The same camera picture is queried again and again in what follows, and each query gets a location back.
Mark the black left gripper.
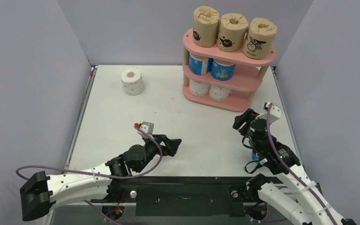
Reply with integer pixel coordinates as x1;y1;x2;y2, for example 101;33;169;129
135;134;181;173

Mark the white floral roll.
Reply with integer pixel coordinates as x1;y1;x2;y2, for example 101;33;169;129
209;85;231;101
120;68;144;96
189;80;210;97

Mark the blue roll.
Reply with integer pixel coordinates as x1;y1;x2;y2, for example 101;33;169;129
210;59;236;81
188;53;212;75
251;151;260;162

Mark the brown paper roll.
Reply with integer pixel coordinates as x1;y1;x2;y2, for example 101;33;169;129
217;13;248;52

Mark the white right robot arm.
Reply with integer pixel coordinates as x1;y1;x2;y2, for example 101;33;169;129
232;102;355;225

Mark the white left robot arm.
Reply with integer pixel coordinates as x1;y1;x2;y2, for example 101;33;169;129
20;135;182;221

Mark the pink three-tier wooden shelf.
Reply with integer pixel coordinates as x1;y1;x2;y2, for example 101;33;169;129
182;29;277;112

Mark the brown wrapped roll on shelf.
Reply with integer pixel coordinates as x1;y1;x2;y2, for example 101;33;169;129
193;6;220;47

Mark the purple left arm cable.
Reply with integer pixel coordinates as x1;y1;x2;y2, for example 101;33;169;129
15;124;164;225

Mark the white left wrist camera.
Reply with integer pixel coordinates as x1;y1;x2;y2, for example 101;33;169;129
134;121;154;135

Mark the aluminium frame rail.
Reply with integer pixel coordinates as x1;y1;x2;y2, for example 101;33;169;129
42;183;100;225

